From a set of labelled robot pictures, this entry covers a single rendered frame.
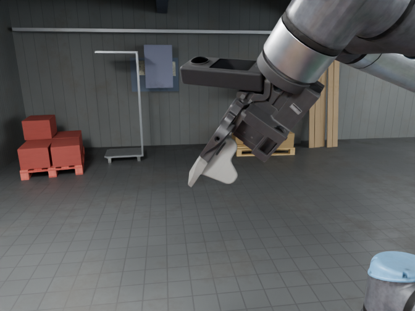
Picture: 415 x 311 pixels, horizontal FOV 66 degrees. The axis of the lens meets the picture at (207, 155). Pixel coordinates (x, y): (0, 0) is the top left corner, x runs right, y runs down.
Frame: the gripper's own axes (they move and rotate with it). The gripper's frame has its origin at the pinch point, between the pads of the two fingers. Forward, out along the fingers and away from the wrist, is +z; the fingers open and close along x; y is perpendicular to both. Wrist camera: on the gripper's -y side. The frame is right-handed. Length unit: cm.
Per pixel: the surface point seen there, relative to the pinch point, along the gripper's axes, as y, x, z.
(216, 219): 40, 203, 278
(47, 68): -395, 391, 449
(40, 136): -282, 262, 460
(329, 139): 173, 611, 337
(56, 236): -94, 93, 327
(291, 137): 91, 520, 330
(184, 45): -202, 558, 322
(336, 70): 93, 690, 233
